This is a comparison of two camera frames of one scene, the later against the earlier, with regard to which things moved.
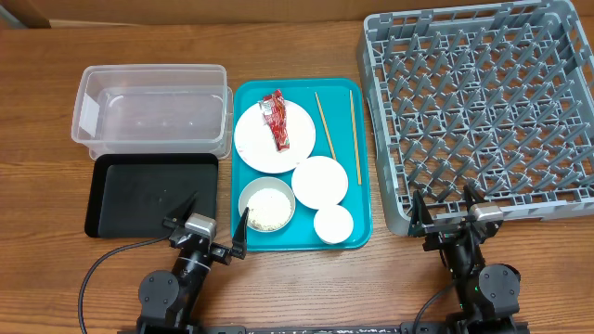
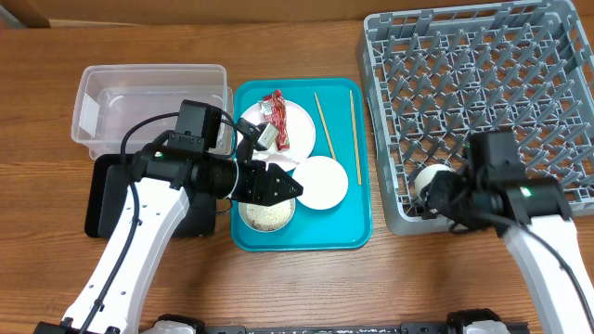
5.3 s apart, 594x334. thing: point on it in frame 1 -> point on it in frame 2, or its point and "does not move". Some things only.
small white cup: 333,224 -> 426,174
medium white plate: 319,181 does not move
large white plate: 256,144 does not move
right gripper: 422,224 -> 438,200
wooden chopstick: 326,126 does not move
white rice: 268,209 does not move
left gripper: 223,253 -> 268,193
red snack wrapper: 275,110 does not move
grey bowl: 270,202 does not move
